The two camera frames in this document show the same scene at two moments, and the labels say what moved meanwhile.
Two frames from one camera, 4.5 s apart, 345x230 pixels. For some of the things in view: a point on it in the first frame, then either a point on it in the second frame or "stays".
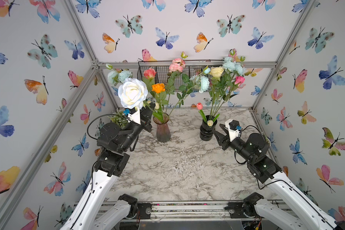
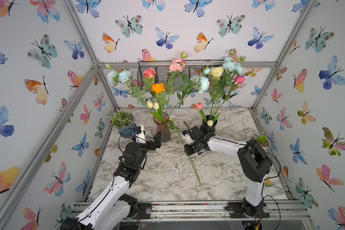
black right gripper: x=225 y=141 → x=190 y=152
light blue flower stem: x=201 y=81 → x=180 y=137
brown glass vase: x=163 y=134 stays
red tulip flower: x=200 y=106 stays
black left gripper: x=144 y=119 → x=152 y=147
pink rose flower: x=150 y=73 stays
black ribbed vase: x=207 y=127 stays
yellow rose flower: x=216 y=72 stays
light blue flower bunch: x=229 y=64 stays
